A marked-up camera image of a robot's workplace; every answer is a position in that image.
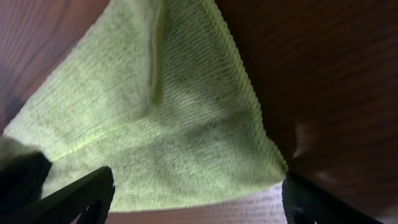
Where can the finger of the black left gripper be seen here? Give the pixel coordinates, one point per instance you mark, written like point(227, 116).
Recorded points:
point(22, 179)

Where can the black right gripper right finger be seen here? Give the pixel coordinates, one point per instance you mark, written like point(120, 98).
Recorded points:
point(304, 203)

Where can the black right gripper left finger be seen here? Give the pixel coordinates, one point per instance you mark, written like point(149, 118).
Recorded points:
point(86, 200)

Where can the light green microfiber cloth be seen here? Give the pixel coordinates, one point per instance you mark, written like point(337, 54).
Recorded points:
point(157, 91)

